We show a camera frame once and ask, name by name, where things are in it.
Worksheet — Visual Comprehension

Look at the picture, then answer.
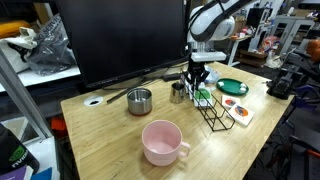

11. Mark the large black monitor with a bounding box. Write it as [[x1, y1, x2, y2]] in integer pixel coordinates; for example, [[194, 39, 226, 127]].
[[54, 0, 188, 88]]

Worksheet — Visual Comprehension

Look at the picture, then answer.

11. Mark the purple book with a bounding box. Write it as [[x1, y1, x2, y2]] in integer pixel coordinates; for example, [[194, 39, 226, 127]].
[[0, 165, 34, 180]]

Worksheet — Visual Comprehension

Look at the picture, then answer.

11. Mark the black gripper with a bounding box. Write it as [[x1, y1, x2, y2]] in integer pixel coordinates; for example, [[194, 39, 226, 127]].
[[185, 60, 210, 92]]

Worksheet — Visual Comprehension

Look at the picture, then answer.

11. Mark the white book with green circle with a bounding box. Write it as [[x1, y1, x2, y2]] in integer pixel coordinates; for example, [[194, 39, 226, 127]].
[[193, 87, 214, 108]]

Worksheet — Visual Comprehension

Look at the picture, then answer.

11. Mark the wooden crate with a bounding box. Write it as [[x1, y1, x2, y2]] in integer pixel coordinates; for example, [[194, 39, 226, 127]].
[[237, 49, 268, 68]]

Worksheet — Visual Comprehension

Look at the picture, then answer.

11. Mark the black rectangular device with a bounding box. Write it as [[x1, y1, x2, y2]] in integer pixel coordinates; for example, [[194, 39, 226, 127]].
[[162, 72, 183, 82]]

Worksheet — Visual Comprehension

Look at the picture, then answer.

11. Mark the white cabinet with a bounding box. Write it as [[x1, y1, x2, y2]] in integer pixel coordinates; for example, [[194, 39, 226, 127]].
[[271, 15, 316, 56]]

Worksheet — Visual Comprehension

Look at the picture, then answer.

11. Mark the small white book orange circle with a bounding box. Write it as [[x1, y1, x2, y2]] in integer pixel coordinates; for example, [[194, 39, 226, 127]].
[[221, 94, 242, 110]]

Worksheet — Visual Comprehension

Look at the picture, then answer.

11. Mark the black background monitor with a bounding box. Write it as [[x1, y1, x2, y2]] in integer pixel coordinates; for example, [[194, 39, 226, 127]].
[[247, 7, 269, 29]]

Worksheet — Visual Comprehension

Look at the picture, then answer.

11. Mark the small steel cup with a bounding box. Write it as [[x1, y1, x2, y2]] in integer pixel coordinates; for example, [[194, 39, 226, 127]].
[[169, 82, 186, 105]]

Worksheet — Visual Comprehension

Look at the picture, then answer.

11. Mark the white desk cable grommet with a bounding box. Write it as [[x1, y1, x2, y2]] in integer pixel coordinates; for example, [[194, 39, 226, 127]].
[[83, 95, 105, 108]]

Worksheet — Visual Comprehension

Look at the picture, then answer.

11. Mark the white plastic bag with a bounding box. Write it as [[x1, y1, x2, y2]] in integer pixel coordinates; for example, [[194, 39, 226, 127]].
[[264, 49, 284, 70]]

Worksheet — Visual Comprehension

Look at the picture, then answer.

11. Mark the red object under table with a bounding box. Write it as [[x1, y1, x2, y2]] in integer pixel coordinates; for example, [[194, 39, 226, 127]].
[[50, 116, 68, 133]]

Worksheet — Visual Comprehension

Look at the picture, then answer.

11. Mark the black wire book rack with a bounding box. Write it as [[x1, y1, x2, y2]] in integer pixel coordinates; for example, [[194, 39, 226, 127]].
[[181, 70, 236, 133]]

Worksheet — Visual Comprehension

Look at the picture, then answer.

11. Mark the white background desk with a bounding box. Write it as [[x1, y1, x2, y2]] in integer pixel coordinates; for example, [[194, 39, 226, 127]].
[[226, 33, 254, 67]]

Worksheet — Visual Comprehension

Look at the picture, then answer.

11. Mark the black monitor stand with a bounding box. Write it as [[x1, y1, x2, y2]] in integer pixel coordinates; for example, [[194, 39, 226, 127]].
[[101, 68, 183, 105]]

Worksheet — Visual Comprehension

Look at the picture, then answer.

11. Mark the pink mug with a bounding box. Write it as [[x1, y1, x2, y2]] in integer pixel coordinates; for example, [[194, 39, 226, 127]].
[[141, 119, 192, 168]]

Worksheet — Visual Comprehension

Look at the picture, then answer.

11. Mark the yellow bundle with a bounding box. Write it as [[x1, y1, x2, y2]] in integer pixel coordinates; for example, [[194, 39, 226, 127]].
[[0, 20, 32, 39]]

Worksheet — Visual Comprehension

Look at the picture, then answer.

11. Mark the grey plastic bag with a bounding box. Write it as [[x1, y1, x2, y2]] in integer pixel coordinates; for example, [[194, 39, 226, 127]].
[[26, 13, 78, 77]]

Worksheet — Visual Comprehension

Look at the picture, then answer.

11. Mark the steel container with red base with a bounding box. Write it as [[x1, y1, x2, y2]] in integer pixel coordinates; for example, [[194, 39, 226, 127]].
[[126, 87, 154, 117]]

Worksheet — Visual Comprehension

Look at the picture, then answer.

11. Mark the orange round object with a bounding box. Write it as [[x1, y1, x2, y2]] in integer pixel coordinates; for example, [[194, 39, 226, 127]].
[[305, 39, 320, 63]]

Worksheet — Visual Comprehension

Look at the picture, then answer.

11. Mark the green round plate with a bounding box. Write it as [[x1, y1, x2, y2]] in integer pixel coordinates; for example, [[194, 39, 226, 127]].
[[216, 77, 250, 97]]

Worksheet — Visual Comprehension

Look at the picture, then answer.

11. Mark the black clamp mount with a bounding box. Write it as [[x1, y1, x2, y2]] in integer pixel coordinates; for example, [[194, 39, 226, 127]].
[[266, 68, 296, 100]]

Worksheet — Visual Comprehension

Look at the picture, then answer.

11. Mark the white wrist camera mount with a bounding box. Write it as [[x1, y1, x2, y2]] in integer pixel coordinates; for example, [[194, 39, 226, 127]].
[[190, 50, 228, 64]]

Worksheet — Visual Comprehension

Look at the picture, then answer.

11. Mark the white cloth bag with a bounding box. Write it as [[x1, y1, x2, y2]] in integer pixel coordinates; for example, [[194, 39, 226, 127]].
[[0, 27, 38, 74]]

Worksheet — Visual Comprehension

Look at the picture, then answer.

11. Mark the grey metal frame post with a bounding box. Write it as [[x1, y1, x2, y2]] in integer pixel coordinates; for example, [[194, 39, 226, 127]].
[[0, 49, 54, 139]]

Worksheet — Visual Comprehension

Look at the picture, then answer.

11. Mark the white shelf board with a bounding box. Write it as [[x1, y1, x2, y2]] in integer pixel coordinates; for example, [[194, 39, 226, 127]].
[[0, 64, 82, 93]]

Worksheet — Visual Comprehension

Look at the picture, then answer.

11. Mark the blue book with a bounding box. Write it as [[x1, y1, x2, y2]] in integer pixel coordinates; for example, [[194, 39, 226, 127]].
[[31, 167, 54, 180]]

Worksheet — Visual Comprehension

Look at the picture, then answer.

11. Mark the black nvidia box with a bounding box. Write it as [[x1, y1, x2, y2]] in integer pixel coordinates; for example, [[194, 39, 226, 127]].
[[0, 123, 41, 176]]

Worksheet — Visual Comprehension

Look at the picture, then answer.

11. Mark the blue clear plastic bag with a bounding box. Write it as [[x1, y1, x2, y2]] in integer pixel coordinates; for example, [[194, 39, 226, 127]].
[[203, 64, 220, 84]]

